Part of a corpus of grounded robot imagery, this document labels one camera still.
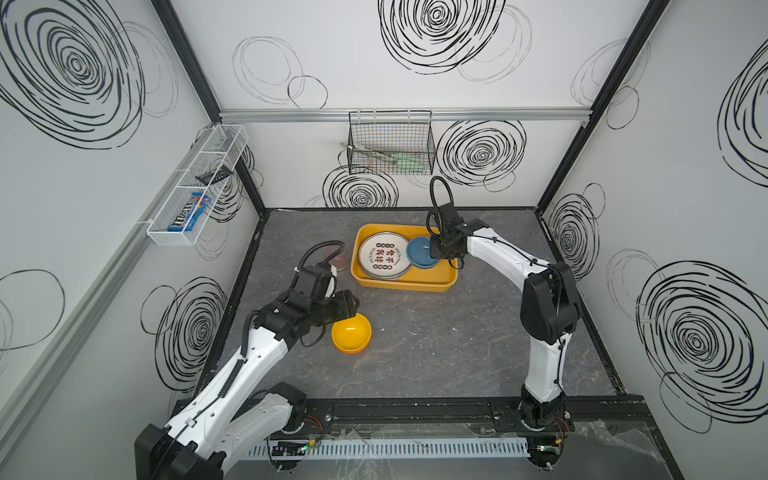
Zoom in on yellow bowl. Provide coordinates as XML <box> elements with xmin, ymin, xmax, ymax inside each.
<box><xmin>331</xmin><ymin>314</ymin><xmax>373</xmax><ymax>349</ymax></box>

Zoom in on blue bowl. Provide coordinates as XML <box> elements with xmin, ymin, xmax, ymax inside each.
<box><xmin>406</xmin><ymin>236</ymin><xmax>439</xmax><ymax>270</ymax></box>

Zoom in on orange bowl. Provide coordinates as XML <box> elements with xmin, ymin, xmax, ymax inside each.
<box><xmin>337</xmin><ymin>346</ymin><xmax>367</xmax><ymax>355</ymax></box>

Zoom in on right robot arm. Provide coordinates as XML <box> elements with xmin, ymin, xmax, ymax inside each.
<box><xmin>426</xmin><ymin>203</ymin><xmax>583</xmax><ymax>431</ymax></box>

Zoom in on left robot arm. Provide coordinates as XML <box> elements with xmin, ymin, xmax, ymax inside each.
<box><xmin>134</xmin><ymin>262</ymin><xmax>360</xmax><ymax>479</ymax></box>

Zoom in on yellow plastic bin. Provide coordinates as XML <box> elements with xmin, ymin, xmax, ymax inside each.
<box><xmin>350</xmin><ymin>223</ymin><xmax>459</xmax><ymax>293</ymax></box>

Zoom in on pink translucent cup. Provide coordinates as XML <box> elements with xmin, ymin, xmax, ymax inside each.
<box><xmin>331</xmin><ymin>250</ymin><xmax>350</xmax><ymax>271</ymax></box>

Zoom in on green item in basket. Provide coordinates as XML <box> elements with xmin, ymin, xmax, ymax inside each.
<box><xmin>394</xmin><ymin>152</ymin><xmax>431</xmax><ymax>174</ymax></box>

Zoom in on metal tongs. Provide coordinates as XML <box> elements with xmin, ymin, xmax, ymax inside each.
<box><xmin>340</xmin><ymin>142</ymin><xmax>398</xmax><ymax>165</ymax></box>

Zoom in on blue candy packet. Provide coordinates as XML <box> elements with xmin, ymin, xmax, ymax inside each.
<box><xmin>167</xmin><ymin>192</ymin><xmax>210</xmax><ymax>233</ymax></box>

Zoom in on black remote control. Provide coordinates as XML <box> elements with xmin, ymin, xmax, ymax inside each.
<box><xmin>195</xmin><ymin>166</ymin><xmax>232</xmax><ymax>186</ymax></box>

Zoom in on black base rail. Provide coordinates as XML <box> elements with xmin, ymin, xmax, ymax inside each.
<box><xmin>304</xmin><ymin>395</ymin><xmax>651</xmax><ymax>434</ymax></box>

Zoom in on black wire basket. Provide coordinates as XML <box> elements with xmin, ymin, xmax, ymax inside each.
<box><xmin>344</xmin><ymin>109</ymin><xmax>437</xmax><ymax>176</ymax></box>

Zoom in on white wire shelf basket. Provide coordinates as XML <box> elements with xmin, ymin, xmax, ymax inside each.
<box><xmin>146</xmin><ymin>123</ymin><xmax>248</xmax><ymax>247</ymax></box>

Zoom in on white slotted cable duct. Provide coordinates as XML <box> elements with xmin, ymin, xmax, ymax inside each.
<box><xmin>242</xmin><ymin>437</ymin><xmax>530</xmax><ymax>461</ymax></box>

